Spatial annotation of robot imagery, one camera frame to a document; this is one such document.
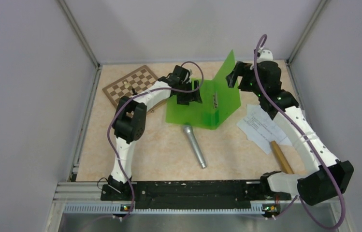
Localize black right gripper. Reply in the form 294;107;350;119
226;61;265;98

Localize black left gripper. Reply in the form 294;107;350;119
176;80;202;106

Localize metal folder clip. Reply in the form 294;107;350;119
213;92;218;109

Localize green plastic folder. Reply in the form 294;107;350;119
166;50;241;130

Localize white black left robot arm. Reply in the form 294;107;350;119
107;65;204;200

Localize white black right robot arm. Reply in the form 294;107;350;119
226;49;354;206

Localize white paper files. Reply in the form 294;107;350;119
236;104;292;154

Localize silver microphone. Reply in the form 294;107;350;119
182;124;207;169

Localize wooden chessboard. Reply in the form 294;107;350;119
102;65;158;110

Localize wooden rolling pin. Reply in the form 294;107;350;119
270;141;294;174

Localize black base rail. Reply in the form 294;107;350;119
101;180;291;210

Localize white slotted cable duct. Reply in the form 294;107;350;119
63;203;264;215

